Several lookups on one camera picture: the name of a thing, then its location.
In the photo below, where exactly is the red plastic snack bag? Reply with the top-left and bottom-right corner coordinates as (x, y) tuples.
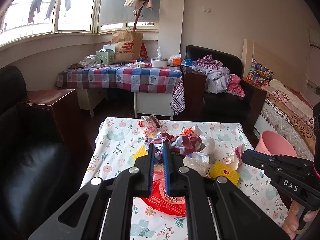
(141, 170), (186, 217)

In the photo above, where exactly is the yellow foam net with sticker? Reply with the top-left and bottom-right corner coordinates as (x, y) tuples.
(208, 161), (240, 185)

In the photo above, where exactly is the white foam fruit net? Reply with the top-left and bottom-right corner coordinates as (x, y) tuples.
(183, 156), (210, 177)

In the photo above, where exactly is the pink paper cup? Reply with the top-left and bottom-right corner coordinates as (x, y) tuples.
(222, 145), (245, 171)

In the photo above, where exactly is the yellow foam fruit net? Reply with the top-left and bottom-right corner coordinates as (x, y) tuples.
(132, 145), (148, 160)

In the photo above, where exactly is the white and orange plastic bag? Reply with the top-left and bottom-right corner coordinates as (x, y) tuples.
(180, 126), (216, 159)

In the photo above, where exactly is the clear candy snack bag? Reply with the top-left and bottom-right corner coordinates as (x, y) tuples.
(138, 115), (161, 138)

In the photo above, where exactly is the pink plastic trash bin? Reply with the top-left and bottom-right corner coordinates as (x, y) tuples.
(255, 131), (297, 157)

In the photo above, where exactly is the person's right hand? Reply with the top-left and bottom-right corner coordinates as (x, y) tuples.
(282, 200), (320, 240)

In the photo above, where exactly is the bed with floral blanket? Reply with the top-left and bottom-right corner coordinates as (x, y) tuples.
(241, 38), (316, 160)

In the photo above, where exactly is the floral bear tablecloth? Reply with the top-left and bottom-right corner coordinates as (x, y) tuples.
(82, 118), (288, 239)

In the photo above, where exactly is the black leather sofa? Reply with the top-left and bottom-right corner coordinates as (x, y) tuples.
(0, 65), (93, 240)

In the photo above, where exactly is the black leather armchair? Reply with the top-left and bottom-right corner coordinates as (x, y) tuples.
(185, 45), (254, 124)

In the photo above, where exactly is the colourful comic pillow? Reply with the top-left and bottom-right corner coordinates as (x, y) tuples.
(246, 59), (274, 87)

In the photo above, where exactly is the dark wooden side table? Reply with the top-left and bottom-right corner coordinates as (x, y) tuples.
(23, 89), (81, 152)

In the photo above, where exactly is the dark wooden cabinet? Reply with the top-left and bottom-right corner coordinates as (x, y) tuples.
(181, 66), (206, 121)

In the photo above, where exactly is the pile of clothes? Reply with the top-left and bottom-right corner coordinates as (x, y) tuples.
(193, 55), (245, 98)

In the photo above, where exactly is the plaid checkered tablecloth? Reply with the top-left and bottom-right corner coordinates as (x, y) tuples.
(56, 64), (185, 115)

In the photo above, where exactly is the orange tissue box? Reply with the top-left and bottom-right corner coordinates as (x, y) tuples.
(168, 54), (181, 66)

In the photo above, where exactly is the green paper gift box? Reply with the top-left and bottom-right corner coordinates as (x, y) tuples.
(95, 49), (115, 66)

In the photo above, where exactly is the white round container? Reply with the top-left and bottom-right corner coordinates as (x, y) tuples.
(151, 59), (168, 68)

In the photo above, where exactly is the brown New Balance paper bag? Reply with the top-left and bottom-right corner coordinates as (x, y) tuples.
(111, 31), (143, 63)

